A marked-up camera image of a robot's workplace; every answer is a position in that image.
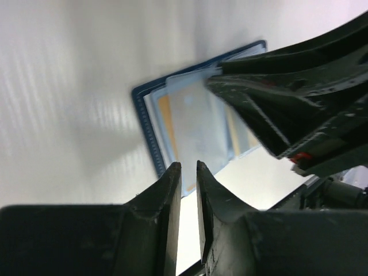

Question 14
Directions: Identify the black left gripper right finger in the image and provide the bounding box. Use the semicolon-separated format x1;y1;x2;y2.
195;160;368;276

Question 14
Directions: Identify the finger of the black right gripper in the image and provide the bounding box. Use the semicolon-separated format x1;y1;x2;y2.
217;13;367;95

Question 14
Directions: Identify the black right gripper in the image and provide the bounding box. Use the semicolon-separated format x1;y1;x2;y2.
206;71;367;177

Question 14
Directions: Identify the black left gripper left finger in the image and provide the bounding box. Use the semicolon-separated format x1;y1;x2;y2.
1;162;181;275

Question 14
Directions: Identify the silver credit card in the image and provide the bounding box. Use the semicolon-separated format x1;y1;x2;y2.
165;71;231;173

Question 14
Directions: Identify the blue leather card holder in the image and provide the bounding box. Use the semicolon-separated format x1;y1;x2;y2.
132;40;267;197

